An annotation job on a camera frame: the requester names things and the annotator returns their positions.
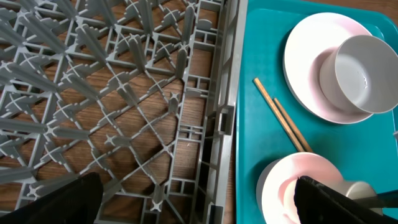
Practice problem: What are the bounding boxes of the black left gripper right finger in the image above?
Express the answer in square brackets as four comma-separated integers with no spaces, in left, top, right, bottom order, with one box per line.
[294,176,397,224]

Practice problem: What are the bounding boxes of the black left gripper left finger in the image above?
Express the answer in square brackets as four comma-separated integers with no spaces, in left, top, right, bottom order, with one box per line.
[1,172,103,224]

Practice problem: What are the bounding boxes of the small pink bowl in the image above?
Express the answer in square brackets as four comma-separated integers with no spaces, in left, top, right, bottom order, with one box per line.
[256,152,343,224]

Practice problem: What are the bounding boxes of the white plastic cup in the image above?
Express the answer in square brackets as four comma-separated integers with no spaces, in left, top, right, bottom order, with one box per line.
[283,180,376,223]

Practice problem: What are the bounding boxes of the grey white bowl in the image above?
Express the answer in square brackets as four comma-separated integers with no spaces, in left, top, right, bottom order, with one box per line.
[320,35,397,114]

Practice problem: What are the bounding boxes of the grey plastic dishwasher rack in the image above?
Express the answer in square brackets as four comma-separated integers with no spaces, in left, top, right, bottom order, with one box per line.
[1,0,248,223]

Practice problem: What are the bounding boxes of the teal plastic tray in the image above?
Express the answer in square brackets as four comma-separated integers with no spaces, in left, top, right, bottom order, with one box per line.
[236,1,397,223]

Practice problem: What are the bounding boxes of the wooden chopstick left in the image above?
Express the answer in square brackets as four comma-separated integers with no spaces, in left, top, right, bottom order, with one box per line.
[253,78,305,152]

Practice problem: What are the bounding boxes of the large white pink plate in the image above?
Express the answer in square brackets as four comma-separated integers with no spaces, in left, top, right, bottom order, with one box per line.
[283,12,372,124]

